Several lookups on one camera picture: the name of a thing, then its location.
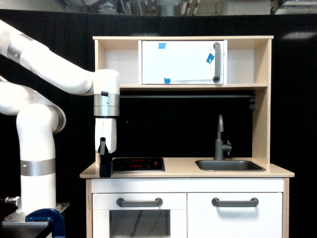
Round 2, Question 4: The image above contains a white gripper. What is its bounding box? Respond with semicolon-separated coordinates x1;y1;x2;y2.
95;117;117;178

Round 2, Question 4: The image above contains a white microwave door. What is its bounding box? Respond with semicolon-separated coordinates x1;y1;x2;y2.
141;40;227;84

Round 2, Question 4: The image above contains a grey microwave door handle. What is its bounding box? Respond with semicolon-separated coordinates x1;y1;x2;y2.
212;42;221;83

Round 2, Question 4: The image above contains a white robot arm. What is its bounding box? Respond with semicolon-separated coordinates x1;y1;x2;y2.
0;22;120;214

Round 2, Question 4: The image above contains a white oven door with window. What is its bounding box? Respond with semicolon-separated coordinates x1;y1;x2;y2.
92;193;187;238

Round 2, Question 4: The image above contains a white cabinet door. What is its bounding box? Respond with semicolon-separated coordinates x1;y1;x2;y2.
187;192;282;238

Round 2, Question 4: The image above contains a black toy stovetop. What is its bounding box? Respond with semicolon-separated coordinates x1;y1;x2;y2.
113;157;165;173

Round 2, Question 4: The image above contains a blue c-clamp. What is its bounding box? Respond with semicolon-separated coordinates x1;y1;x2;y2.
25;208;65;238

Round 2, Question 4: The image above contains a grey toy sink basin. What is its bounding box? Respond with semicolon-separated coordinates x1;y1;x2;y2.
195;160;265;172

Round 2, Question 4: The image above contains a blue tape bottom piece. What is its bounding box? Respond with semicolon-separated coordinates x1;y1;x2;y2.
164;78;171;84

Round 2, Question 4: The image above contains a blue tape piece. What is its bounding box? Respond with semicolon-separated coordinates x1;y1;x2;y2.
164;78;171;84
206;53;215;64
158;43;166;49

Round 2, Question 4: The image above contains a grey toy faucet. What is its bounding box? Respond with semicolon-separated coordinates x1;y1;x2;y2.
214;114;232;161

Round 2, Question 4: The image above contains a blue tape top piece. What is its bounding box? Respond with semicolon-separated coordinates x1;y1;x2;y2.
158;43;166;49

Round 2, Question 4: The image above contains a blue tape right piece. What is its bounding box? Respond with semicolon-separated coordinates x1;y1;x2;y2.
206;53;215;64

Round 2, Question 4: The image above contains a grey oven door handle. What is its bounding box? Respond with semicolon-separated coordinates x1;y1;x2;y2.
116;198;163;208

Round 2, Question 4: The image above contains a dark grey hanging rail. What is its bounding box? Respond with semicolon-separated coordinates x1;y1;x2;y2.
120;95;255;99

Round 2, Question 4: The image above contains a wooden toy kitchen frame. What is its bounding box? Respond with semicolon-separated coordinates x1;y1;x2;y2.
80;36;294;238

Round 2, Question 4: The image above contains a metal cable connector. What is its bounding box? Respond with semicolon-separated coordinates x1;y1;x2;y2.
4;196;20;206

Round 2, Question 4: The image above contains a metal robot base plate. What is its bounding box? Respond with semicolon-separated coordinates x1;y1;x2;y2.
2;202;70;227

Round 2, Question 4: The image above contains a grey cabinet door handle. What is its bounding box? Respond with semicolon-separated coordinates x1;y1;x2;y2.
211;197;259;208

